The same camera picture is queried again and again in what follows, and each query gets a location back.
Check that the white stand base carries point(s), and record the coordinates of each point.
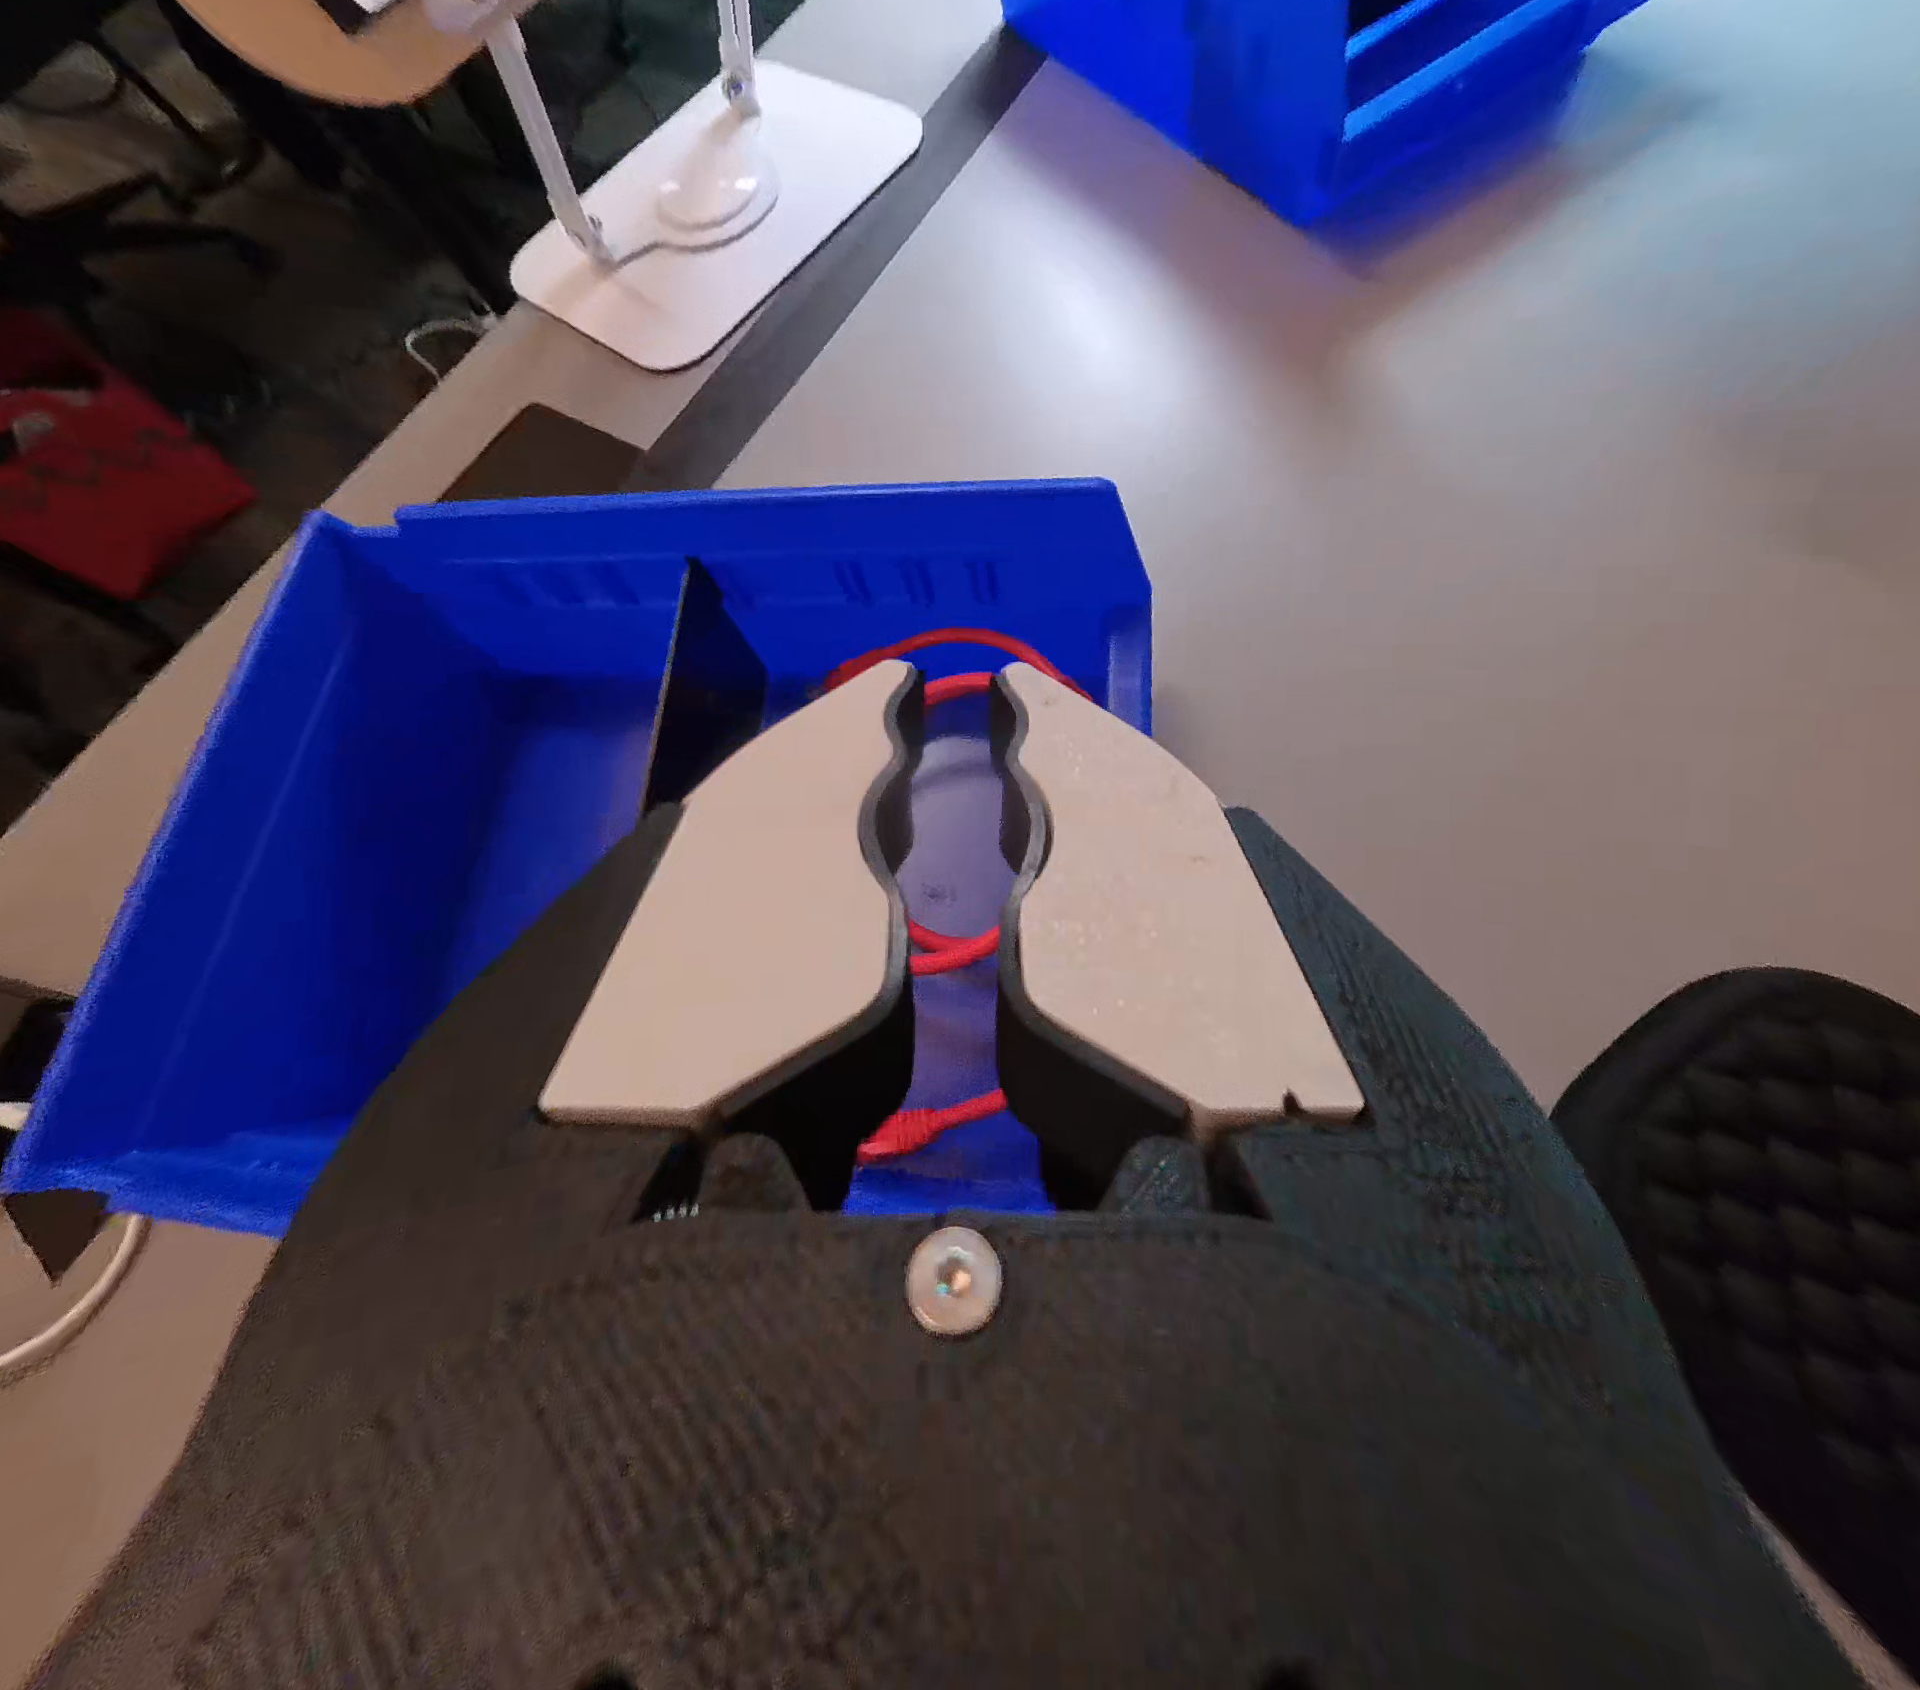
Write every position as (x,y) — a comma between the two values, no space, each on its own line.
(811,175)

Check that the red floor bag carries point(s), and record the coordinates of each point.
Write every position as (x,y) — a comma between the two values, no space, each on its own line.
(105,491)

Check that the black mesh chair armrest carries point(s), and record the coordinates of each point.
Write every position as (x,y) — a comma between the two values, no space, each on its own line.
(1770,1195)

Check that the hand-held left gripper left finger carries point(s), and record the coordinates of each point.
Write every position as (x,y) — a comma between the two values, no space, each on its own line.
(720,941)

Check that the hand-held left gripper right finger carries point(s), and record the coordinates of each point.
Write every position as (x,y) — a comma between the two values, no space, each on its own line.
(1171,941)

